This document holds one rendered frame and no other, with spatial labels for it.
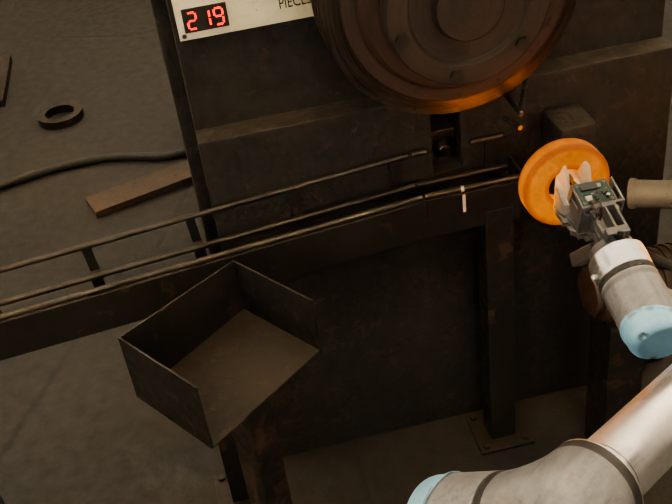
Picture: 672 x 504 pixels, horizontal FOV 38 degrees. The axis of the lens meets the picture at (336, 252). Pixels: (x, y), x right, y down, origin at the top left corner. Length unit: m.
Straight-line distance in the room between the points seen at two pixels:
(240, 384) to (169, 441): 0.82
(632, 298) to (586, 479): 0.45
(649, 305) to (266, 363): 0.66
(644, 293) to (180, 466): 1.33
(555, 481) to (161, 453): 1.53
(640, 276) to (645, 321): 0.07
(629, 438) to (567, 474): 0.11
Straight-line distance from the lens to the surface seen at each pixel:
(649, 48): 2.05
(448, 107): 1.79
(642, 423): 1.18
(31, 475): 2.54
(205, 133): 1.87
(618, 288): 1.48
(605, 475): 1.08
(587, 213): 1.56
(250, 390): 1.67
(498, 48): 1.69
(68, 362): 2.82
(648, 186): 1.94
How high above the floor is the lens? 1.72
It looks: 35 degrees down
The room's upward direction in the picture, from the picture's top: 8 degrees counter-clockwise
